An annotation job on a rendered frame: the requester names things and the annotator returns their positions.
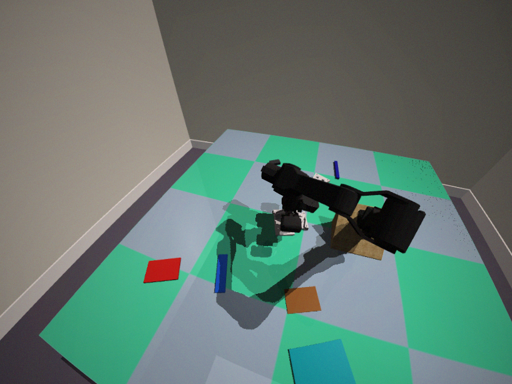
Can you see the teal square plate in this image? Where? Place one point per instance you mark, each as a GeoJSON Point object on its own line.
{"type": "Point", "coordinates": [323, 363]}

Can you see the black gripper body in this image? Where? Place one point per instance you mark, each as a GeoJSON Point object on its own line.
{"type": "Point", "coordinates": [291, 222]}

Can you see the red flat square plate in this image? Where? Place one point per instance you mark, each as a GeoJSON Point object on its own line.
{"type": "Point", "coordinates": [162, 270]}

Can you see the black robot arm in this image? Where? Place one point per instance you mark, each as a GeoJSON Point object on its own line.
{"type": "Point", "coordinates": [391, 227]}

